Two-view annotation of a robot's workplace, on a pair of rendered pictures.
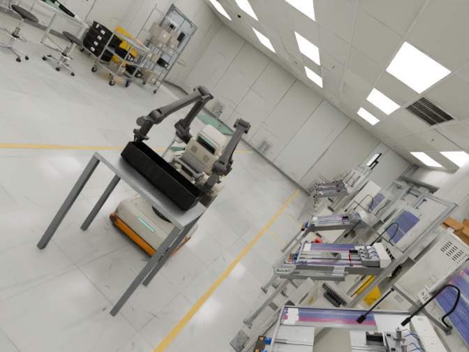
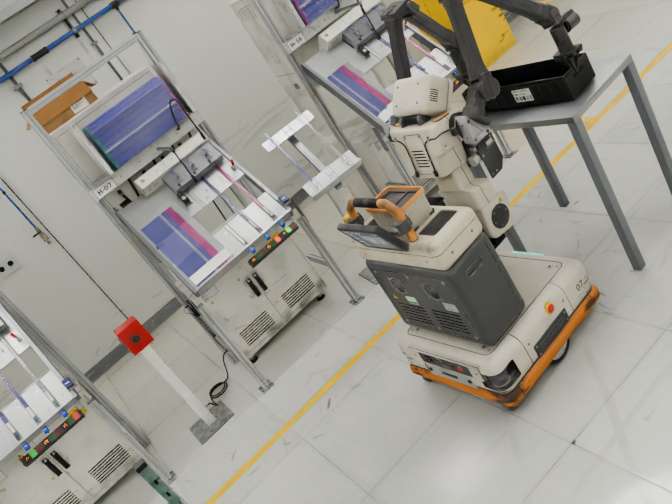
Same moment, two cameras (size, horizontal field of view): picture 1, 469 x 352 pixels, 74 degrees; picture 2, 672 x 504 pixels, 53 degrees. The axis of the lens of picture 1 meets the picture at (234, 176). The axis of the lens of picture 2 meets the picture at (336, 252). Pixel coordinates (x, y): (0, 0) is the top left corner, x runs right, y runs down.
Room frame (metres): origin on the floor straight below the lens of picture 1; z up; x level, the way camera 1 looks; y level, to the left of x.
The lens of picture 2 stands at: (4.24, 2.23, 1.95)
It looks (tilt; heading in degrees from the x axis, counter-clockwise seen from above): 24 degrees down; 240
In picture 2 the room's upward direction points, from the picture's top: 35 degrees counter-clockwise
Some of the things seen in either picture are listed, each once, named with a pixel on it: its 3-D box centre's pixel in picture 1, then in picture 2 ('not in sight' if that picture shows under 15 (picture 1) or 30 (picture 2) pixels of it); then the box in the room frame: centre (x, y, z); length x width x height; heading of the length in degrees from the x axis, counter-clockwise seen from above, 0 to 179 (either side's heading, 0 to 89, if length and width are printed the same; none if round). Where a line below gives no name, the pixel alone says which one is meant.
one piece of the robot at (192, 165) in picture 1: (187, 170); (464, 152); (2.39, 0.33, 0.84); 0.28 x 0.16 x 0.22; 84
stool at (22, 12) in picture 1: (18, 33); not in sight; (4.14, 3.59, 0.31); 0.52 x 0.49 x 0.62; 169
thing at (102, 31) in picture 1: (100, 45); not in sight; (7.12, 4.32, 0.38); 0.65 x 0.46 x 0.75; 82
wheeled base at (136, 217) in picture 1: (158, 221); (493, 319); (2.68, 0.30, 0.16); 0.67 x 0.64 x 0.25; 174
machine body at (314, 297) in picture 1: (324, 328); (244, 284); (2.76, -1.58, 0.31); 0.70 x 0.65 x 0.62; 169
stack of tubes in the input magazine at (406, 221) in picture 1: (407, 230); (136, 121); (2.73, -1.45, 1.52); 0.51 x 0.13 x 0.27; 169
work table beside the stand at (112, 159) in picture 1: (125, 226); (567, 167); (1.91, 0.38, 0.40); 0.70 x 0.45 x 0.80; 84
